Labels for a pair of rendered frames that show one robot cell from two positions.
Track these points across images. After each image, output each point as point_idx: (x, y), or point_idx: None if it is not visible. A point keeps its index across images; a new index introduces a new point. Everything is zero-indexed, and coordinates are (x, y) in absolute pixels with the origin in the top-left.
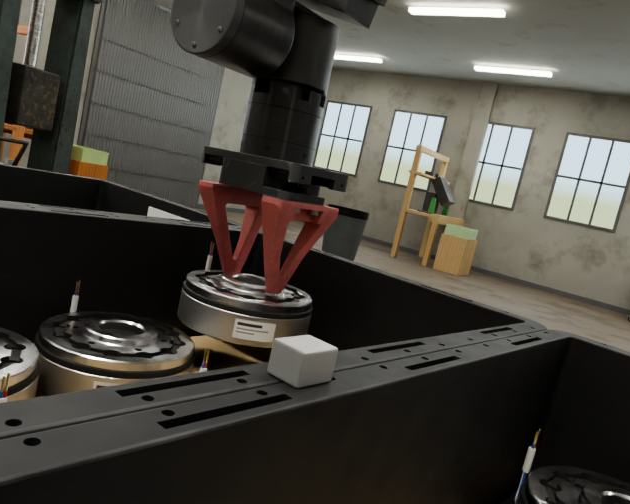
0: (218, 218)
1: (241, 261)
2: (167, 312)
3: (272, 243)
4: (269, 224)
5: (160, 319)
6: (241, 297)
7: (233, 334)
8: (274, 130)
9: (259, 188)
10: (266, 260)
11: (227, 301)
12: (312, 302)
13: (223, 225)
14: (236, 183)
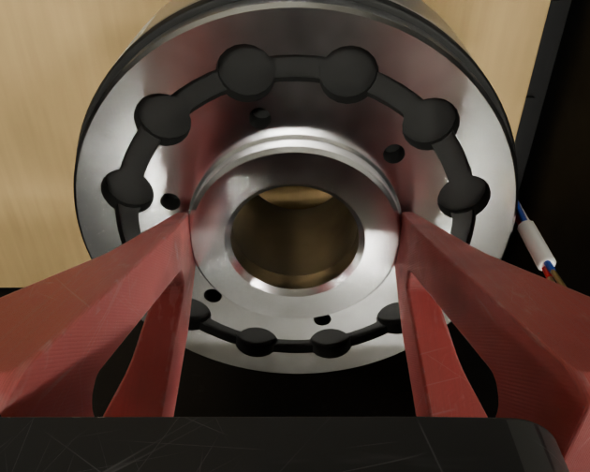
0: (477, 292)
1: (401, 298)
2: (582, 105)
3: (59, 272)
4: (26, 308)
5: (581, 77)
6: (157, 86)
7: (153, 18)
8: None
9: (26, 447)
10: (140, 244)
11: (170, 30)
12: (294, 401)
13: (458, 301)
14: (314, 442)
